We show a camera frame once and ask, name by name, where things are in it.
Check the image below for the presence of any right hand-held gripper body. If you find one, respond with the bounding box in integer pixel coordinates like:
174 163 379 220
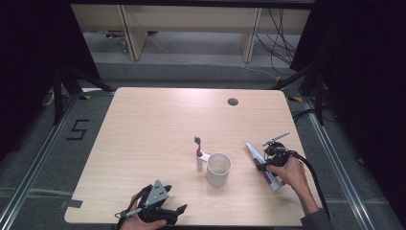
261 130 295 169

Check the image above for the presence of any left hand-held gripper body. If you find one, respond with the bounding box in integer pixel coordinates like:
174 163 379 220
127 179 180 225

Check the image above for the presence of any white toothpaste tube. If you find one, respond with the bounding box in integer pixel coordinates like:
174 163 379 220
245 141 283 193

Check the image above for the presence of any white cup with holder handle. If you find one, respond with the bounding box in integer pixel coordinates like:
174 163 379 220
194 150 233 188

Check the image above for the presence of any pink toothbrush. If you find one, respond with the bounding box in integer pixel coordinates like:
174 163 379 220
193 136 204 158

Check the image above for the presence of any person's right hand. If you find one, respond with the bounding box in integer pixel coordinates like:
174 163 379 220
265 155 308 190

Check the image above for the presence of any person's left hand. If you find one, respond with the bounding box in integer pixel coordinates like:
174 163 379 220
119 213 169 230

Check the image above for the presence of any black metal stand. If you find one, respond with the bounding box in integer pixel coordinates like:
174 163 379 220
52 65 113 127
271 63 327 127

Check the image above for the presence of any black curtain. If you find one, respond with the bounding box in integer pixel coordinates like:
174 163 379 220
0 0 102 161
290 0 406 221

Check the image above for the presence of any light wooden shelf unit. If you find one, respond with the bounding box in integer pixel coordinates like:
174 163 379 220
70 3 312 63

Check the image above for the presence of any small coloured floor clutter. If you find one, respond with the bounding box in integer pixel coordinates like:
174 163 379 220
103 30 129 54

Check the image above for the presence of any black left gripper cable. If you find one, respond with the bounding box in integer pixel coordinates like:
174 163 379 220
127 184 153 212

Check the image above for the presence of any grey cable plug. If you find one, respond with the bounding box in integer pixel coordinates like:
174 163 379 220
114 207 144 220

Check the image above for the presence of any aluminium floor rail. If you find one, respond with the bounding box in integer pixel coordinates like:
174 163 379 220
301 95 377 230
0 92 80 230

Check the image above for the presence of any bundle of black hanging cables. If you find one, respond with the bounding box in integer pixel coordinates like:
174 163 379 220
255 8 300 77

